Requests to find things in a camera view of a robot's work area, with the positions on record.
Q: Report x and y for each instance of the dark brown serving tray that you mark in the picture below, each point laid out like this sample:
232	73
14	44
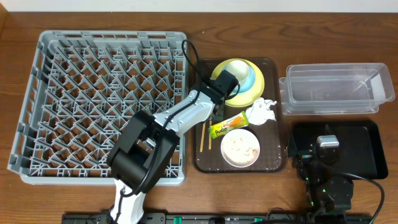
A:
271	134

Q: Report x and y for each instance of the white bowl with food residue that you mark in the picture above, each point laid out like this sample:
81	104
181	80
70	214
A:
240	148

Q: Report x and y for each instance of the clear plastic waste bin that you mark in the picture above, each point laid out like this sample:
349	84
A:
335	88

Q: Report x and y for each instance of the grey plastic dishwasher rack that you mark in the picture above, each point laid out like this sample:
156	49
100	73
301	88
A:
83	88

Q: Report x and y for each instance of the white tissue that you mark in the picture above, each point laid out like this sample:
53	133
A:
260	111

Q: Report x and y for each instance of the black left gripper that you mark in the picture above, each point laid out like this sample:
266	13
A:
219	107

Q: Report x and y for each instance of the yellow-green plate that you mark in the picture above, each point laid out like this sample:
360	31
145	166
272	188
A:
244	98

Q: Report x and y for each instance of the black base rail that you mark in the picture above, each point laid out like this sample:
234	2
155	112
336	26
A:
161	218

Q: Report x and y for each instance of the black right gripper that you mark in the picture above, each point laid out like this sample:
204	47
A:
304	159

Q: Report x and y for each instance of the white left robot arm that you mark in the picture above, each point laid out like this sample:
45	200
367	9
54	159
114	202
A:
143	150

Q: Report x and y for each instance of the cream white cup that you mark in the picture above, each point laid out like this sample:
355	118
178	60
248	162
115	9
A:
239	69

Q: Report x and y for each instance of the green orange snack wrapper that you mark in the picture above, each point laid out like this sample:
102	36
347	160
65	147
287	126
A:
219	129

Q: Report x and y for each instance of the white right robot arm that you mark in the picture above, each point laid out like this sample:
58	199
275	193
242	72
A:
328	192

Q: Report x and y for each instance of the black waste tray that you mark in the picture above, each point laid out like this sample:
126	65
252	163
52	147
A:
361	151

